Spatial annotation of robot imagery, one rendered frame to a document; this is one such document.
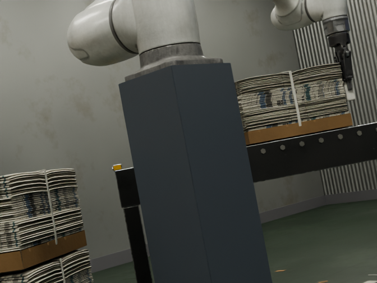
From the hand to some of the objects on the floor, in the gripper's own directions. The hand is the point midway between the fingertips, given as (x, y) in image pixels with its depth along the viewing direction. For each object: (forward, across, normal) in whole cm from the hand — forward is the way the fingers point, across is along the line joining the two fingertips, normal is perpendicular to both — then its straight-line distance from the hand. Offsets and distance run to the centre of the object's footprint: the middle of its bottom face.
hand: (349, 90), depth 249 cm
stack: (+93, +39, -158) cm, 187 cm away
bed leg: (+93, +15, -83) cm, 126 cm away
